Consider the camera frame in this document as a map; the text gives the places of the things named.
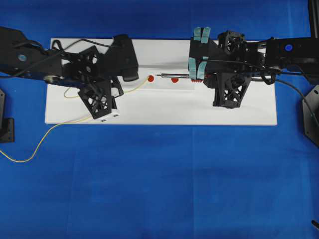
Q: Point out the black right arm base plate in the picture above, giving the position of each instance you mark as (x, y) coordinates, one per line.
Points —
(310, 114)

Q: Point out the blue table cloth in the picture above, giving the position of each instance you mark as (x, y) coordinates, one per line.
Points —
(155, 182)

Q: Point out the large white board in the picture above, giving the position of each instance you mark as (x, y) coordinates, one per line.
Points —
(138, 106)

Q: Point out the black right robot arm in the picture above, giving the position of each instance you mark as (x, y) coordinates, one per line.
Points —
(296, 55)

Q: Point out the black frame post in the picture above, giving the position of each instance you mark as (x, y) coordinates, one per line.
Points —
(313, 9)

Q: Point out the orange handled soldering iron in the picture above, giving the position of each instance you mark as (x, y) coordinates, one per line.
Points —
(176, 77)

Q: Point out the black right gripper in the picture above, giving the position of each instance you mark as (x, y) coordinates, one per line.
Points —
(227, 66)

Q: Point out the small white marked card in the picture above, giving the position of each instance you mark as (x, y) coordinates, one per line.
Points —
(160, 83)

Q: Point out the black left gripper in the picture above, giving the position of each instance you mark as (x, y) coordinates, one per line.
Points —
(96, 74)

